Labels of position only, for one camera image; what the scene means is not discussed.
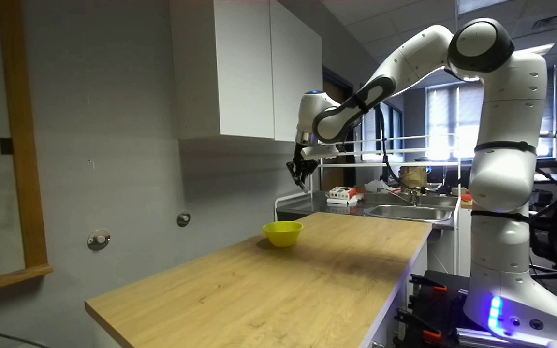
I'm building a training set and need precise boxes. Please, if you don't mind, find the wooden table top board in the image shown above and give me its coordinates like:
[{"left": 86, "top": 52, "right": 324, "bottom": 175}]
[{"left": 84, "top": 210, "right": 434, "bottom": 348}]

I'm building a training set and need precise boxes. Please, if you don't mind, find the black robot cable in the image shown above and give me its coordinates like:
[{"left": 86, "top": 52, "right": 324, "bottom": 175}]
[{"left": 372, "top": 104, "right": 403, "bottom": 185}]

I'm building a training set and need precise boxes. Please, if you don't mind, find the stainless steel sink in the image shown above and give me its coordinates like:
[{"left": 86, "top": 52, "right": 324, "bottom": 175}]
[{"left": 361, "top": 199, "right": 457, "bottom": 228}]

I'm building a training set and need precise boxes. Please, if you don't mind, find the narrow white cabinet door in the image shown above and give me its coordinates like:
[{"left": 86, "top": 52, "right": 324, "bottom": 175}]
[{"left": 214, "top": 0, "right": 277, "bottom": 141}]

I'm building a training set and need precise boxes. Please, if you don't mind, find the brown paper bag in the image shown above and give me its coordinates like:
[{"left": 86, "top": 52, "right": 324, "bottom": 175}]
[{"left": 399, "top": 164, "right": 430, "bottom": 193}]

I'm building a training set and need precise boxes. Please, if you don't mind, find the black orange clamp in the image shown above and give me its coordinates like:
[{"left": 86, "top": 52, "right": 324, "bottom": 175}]
[{"left": 393, "top": 272, "right": 469, "bottom": 348}]

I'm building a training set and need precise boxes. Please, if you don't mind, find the white wall cabinet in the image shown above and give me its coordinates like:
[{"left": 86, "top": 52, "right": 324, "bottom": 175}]
[{"left": 169, "top": 0, "right": 326, "bottom": 144}]

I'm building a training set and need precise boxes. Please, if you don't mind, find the yellow plastic bowl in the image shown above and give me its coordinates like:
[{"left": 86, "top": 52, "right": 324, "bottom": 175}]
[{"left": 262, "top": 220, "right": 306, "bottom": 249}]

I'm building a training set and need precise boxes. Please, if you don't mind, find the wooden framed whiteboard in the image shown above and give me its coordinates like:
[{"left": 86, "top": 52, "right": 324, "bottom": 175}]
[{"left": 0, "top": 0, "right": 55, "bottom": 299}]

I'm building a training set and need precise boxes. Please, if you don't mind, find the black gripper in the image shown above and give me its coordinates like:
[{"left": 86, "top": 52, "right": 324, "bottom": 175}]
[{"left": 285, "top": 144, "right": 324, "bottom": 193}]

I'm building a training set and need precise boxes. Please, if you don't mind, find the white metal rack frame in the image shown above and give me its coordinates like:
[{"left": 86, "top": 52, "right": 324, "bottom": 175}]
[{"left": 274, "top": 131, "right": 465, "bottom": 224}]

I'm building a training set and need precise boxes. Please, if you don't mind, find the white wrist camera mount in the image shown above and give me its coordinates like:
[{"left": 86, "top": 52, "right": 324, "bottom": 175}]
[{"left": 301, "top": 141, "right": 343, "bottom": 162}]

